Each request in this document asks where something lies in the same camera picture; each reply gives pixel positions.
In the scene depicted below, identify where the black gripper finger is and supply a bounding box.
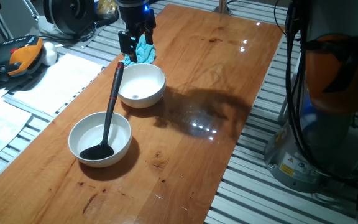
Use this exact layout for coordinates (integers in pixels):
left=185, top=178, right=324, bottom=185
left=118, top=29, right=138, bottom=63
left=144, top=17, right=157, bottom=47

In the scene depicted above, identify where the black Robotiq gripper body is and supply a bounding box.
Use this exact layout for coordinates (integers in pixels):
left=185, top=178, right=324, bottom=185
left=115, top=0, right=157, bottom=32

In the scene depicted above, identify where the black ladle with red accents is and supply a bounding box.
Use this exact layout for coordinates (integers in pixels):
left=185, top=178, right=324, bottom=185
left=79, top=61, right=126, bottom=161

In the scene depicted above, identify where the white ceramic bowl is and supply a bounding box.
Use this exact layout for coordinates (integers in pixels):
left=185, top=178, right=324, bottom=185
left=117, top=63, right=167, bottom=109
left=68, top=111, right=133, bottom=169

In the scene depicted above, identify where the teal terry cloth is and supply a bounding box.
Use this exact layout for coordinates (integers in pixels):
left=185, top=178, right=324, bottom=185
left=121, top=33, right=157, bottom=67

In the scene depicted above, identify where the yellow snack packet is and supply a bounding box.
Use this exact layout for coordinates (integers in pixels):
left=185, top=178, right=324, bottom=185
left=96, top=0, right=118, bottom=20

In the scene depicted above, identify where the glossy wooden board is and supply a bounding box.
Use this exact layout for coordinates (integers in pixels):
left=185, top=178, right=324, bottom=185
left=0, top=3, right=284, bottom=224

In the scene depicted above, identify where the white computer mouse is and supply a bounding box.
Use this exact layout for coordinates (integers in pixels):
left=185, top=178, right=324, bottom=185
left=41, top=42, right=58, bottom=67

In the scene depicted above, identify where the orange black teach pendant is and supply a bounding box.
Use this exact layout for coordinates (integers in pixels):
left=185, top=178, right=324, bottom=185
left=0, top=35, right=45, bottom=83

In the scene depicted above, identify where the black loose cable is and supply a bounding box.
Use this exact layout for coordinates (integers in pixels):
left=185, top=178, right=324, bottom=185
left=40, top=14, right=119, bottom=47

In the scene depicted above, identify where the aluminium frame post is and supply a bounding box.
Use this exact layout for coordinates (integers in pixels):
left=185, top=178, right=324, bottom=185
left=212, top=0, right=233, bottom=16

